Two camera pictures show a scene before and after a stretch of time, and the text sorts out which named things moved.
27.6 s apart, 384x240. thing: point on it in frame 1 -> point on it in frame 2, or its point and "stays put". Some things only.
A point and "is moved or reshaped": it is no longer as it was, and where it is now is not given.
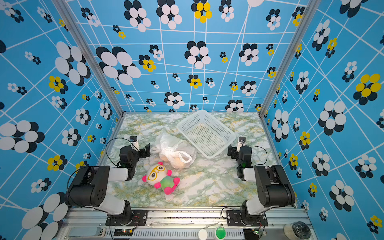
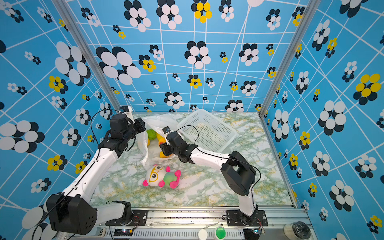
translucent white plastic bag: [177, 154] is moved or reshaped
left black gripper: [141, 152] -> [140, 125]
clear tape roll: [297, 230] stays put
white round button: [202, 234] stays put
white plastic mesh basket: [206, 133] stays put
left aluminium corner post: [76, 27] stays put
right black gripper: [233, 150] -> [165, 148]
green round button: [220, 233] stays put
